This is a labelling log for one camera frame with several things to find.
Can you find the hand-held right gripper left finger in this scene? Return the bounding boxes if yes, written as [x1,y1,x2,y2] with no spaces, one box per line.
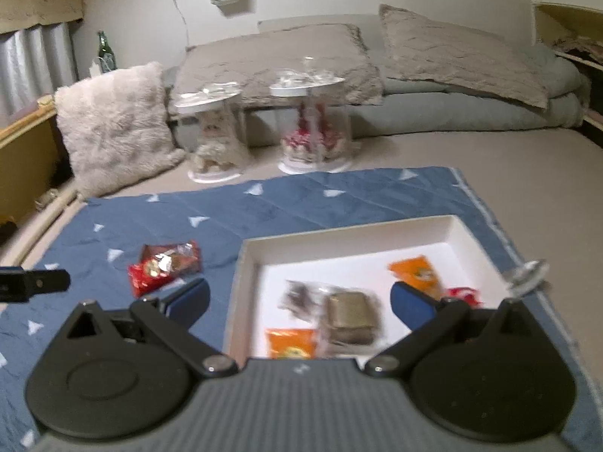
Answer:
[55,278,239,378]

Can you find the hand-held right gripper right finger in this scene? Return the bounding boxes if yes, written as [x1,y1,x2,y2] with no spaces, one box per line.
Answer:
[363,281,543,379]

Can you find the small orange snack packet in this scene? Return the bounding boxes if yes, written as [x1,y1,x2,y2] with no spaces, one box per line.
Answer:
[387,255,446,301]

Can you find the red snack packet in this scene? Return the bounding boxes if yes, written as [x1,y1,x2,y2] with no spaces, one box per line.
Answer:
[127,241,202,298]

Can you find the small red candy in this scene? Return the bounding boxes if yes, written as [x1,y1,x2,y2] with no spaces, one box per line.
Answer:
[443,286,485,310]

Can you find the clear packet with brown snack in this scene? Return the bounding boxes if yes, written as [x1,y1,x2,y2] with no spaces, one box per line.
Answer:
[323,289,383,349]

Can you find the white shallow cardboard box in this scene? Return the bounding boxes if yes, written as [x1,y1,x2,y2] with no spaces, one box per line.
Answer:
[222,214,512,369]

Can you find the black snack packet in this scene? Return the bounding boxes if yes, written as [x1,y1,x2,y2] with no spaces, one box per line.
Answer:
[282,280,328,323]

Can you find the long orange snack packet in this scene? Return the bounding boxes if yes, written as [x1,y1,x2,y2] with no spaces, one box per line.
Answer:
[265,328,315,360]

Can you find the blue quilted mat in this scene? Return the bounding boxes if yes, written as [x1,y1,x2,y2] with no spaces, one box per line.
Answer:
[0,166,603,452]

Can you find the clear case with white doll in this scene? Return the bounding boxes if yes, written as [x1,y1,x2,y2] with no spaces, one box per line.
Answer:
[170,81,251,184]

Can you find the fluffy white pillow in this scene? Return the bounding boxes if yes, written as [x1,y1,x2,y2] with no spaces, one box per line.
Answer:
[53,60,188,199]

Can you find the grey comforter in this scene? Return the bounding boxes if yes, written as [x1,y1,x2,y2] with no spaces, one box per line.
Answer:
[162,13,592,150]

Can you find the clear case with pink doll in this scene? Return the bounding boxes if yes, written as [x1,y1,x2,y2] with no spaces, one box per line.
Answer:
[268,56,355,176]

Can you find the grey curtain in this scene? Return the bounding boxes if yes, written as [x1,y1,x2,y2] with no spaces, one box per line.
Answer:
[0,21,80,119]

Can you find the green glass bottle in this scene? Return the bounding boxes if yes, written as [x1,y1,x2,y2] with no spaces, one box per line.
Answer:
[95,31,117,75]

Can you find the beige curtain valance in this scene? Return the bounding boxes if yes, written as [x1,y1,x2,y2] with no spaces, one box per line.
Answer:
[0,0,86,35]

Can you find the wooden bedside shelf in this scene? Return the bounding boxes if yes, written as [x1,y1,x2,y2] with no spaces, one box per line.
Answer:
[534,2,603,129]

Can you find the wooden bed frame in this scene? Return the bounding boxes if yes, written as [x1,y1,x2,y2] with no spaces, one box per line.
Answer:
[0,95,90,267]

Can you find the white crumpled strap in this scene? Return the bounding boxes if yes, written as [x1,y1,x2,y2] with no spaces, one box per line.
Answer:
[505,260,551,301]

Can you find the thin wall cable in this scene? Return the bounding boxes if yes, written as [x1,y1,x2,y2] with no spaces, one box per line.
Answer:
[162,0,190,50]

